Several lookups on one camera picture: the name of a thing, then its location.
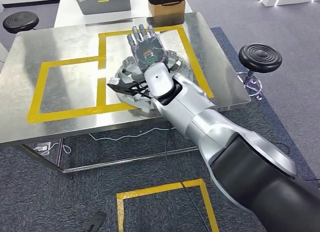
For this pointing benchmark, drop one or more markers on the silver plastic wheel hubcap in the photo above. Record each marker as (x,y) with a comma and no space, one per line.
(124,71)

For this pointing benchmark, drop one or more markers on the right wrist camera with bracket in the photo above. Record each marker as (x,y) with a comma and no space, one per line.
(114,81)

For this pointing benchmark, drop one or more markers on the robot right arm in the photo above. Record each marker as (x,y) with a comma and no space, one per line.
(200,118)

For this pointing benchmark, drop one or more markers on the stainless steel workbench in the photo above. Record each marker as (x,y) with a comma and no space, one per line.
(25,91)

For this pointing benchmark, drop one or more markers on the white side table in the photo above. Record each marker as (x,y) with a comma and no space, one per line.
(2,55)

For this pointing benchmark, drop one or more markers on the robot grey right hand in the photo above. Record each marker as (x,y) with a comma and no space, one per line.
(147,48)

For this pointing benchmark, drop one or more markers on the grey flat case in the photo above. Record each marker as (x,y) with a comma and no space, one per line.
(105,7)

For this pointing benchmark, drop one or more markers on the black round stool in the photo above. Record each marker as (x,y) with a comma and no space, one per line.
(21,21)
(260,56)

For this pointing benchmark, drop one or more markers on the brown cardboard box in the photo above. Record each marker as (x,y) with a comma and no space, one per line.
(166,10)

